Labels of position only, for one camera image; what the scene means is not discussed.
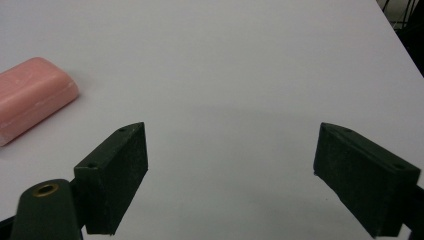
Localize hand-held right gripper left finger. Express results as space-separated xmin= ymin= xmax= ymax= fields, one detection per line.
xmin=9 ymin=121 xmax=149 ymax=240

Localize pink soap bar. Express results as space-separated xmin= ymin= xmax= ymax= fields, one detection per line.
xmin=0 ymin=56 xmax=80 ymax=148

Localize black metal stand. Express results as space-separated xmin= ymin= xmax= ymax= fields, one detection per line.
xmin=377 ymin=0 xmax=424 ymax=78

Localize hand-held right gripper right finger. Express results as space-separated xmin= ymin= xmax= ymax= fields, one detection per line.
xmin=313 ymin=122 xmax=424 ymax=240

